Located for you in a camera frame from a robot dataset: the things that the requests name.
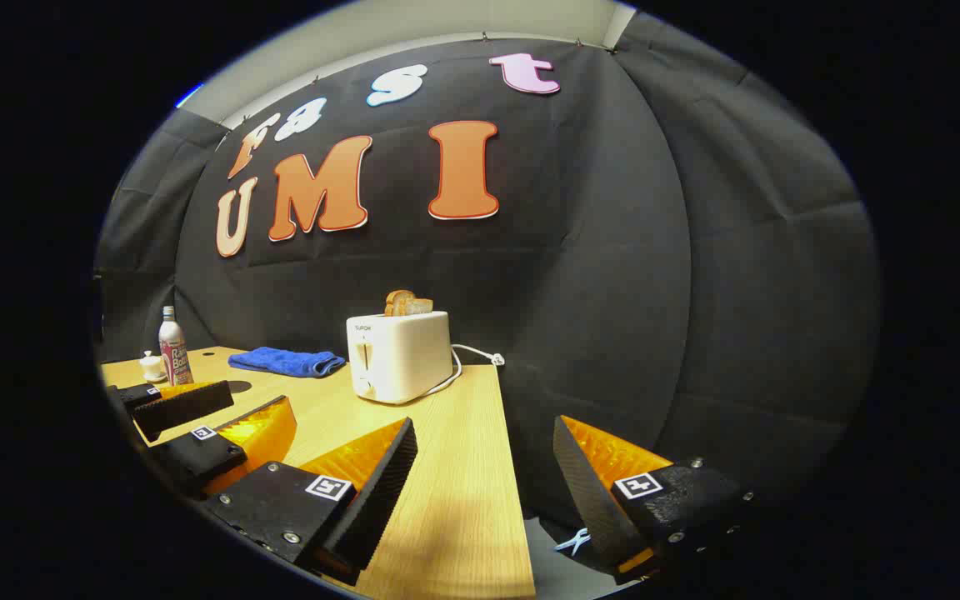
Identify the black backdrop cloth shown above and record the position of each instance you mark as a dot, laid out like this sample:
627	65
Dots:
613	292

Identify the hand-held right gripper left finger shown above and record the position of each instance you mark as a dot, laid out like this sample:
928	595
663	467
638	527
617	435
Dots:
372	500

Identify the dark round coaster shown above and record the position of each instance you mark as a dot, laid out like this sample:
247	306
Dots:
239	387

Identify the toast slice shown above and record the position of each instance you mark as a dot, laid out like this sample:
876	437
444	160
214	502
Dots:
422	307
397	300

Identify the white teacup lid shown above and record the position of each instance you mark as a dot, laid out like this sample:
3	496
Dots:
152	359

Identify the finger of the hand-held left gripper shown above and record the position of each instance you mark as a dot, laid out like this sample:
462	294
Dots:
197	458
184	408

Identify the silver water bottle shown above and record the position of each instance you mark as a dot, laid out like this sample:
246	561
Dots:
174	350

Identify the blue towel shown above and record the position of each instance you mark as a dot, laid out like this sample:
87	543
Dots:
288	362

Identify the white toaster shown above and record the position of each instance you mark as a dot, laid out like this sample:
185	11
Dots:
405	354

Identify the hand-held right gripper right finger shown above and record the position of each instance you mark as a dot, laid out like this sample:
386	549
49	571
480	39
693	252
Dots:
588	492

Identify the small pale blue clip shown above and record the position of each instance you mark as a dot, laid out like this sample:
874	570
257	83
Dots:
573	542

